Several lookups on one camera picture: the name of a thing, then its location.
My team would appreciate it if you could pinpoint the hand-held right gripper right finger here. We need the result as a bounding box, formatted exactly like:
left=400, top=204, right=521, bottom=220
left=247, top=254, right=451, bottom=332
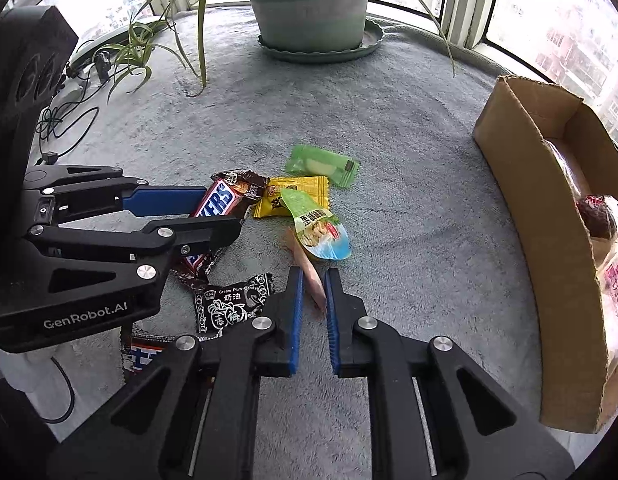
left=323, top=267, right=575, bottom=480

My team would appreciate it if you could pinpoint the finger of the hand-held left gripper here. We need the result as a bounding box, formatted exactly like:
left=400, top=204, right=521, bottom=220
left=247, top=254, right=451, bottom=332
left=26, top=217, right=242, bottom=311
left=24, top=164, right=210, bottom=221

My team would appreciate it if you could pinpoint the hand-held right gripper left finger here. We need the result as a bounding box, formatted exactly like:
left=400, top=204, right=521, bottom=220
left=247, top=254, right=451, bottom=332
left=46, top=266, right=306, bottom=480

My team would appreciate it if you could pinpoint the brown chocolate bar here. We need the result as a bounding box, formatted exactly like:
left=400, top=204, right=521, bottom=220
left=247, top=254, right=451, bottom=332
left=170, top=180, right=250, bottom=292

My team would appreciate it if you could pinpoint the pink sausage stick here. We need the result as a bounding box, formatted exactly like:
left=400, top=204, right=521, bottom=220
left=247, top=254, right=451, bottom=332
left=283, top=227, right=330, bottom=318

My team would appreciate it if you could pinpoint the dark brown snack packet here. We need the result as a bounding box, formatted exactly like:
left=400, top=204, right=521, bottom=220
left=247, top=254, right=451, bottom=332
left=210, top=169, right=269, bottom=202

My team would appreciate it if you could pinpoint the black white candy packet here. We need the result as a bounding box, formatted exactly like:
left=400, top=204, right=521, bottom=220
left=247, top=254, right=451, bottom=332
left=194, top=272, right=275, bottom=336

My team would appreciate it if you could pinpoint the green lid snack cup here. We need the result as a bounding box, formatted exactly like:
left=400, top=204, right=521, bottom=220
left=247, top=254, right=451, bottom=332
left=279, top=187, right=351, bottom=261

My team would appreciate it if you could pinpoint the yellow snack packet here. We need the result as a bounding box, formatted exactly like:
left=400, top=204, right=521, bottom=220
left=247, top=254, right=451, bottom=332
left=253, top=175, right=332, bottom=219

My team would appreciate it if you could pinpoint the green candy packet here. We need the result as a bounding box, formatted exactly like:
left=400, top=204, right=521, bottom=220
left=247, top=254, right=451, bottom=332
left=284, top=144, right=361, bottom=190

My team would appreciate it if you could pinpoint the red white blue chocolate bar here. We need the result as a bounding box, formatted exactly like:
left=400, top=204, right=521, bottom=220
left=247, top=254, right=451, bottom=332
left=120, top=330, right=170, bottom=376

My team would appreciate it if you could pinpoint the brown cardboard box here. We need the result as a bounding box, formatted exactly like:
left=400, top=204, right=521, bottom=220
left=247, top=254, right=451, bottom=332
left=472, top=74, right=618, bottom=435

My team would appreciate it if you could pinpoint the red date packet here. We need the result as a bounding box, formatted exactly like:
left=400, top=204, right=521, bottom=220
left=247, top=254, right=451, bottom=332
left=575, top=195, right=618, bottom=241

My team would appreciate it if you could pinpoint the white device on black stand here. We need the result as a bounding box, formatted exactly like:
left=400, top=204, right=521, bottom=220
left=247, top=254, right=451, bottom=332
left=66, top=17, right=172, bottom=83

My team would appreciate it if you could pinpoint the green spider plant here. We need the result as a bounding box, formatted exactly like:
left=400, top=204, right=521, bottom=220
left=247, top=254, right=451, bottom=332
left=106, top=0, right=457, bottom=96

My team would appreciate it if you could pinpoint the green plant pot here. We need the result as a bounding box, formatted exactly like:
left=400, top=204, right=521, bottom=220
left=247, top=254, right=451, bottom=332
left=233, top=0, right=376, bottom=53

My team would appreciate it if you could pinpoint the green pot saucer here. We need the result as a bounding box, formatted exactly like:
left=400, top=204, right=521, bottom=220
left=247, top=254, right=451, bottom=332
left=256, top=17, right=386, bottom=64

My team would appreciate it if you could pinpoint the pink apartment building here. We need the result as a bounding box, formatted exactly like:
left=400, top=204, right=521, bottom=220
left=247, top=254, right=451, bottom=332
left=489, top=0, right=618, bottom=156

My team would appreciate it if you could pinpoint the black cable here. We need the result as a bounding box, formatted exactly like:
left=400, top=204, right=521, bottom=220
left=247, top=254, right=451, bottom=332
left=36, top=67, right=100, bottom=166

